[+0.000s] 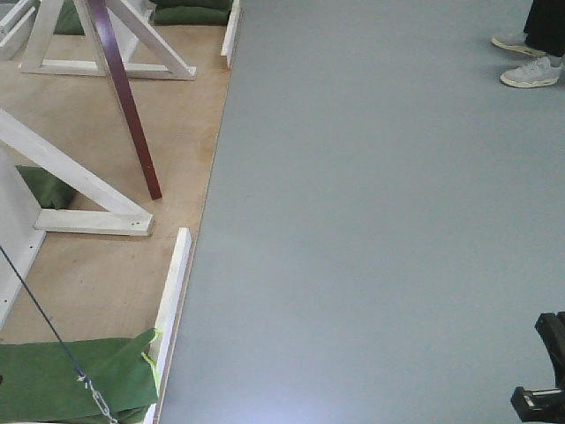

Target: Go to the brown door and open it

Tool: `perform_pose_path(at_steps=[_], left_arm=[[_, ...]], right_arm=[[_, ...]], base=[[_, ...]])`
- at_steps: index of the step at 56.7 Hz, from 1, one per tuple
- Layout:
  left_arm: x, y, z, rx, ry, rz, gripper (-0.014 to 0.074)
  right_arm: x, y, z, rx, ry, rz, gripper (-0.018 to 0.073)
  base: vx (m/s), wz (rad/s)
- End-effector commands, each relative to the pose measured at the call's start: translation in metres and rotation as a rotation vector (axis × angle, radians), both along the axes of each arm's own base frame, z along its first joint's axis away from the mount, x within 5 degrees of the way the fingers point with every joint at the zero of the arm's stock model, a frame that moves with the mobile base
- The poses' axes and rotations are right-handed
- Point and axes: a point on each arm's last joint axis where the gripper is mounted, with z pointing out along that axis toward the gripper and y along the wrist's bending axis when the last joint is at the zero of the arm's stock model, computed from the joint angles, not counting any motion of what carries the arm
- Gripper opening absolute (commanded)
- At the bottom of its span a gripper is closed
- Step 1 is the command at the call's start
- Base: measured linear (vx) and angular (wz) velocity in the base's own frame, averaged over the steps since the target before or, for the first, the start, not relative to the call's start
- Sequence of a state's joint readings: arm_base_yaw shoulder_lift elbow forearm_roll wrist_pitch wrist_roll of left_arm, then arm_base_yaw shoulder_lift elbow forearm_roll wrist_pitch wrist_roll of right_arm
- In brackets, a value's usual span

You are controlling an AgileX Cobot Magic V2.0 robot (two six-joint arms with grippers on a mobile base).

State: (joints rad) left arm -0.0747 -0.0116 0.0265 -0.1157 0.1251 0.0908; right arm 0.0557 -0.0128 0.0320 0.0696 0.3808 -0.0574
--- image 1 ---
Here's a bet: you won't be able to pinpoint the green sandbag under brace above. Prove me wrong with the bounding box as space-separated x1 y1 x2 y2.
16 165 77 210

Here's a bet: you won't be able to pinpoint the green sandbag top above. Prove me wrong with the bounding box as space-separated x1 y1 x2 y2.
1 328 160 423

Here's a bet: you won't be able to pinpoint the white sneaker front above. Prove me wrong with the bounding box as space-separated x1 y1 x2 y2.
500 56 563 88

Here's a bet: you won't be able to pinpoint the far white edge strip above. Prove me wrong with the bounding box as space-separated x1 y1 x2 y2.
221 0 242 69

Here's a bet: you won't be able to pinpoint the far green sandbags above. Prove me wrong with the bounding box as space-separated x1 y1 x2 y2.
151 0 233 27

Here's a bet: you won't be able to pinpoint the brown wooden door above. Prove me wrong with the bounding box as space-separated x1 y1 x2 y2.
87 0 162 200

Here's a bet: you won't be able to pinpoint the plywood base platform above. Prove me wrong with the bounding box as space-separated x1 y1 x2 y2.
1 26 230 345

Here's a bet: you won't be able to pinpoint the white wall panel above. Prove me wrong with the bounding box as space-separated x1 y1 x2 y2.
0 148 45 279

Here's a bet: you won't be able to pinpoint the far white brace frame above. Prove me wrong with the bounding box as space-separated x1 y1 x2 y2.
20 1 197 80

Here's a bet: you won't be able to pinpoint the white wooden edge strip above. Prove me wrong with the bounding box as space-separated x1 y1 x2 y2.
143 227 192 423

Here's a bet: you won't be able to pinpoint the dark tension cable with chain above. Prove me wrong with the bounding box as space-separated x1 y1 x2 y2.
0 245 119 424

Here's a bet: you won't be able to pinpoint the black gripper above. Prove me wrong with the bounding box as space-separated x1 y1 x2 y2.
510 311 564 423

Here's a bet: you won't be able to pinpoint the white sneaker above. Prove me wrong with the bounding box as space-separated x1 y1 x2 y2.
491 33 546 58
500 56 563 88

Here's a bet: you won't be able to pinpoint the white sneaker rear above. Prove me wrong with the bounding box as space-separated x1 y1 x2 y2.
491 33 546 58

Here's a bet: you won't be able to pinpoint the black trouser leg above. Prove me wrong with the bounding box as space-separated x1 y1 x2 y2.
524 0 564 57

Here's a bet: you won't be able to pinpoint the white wooden brace frame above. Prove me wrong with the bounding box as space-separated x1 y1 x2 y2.
1 110 154 237

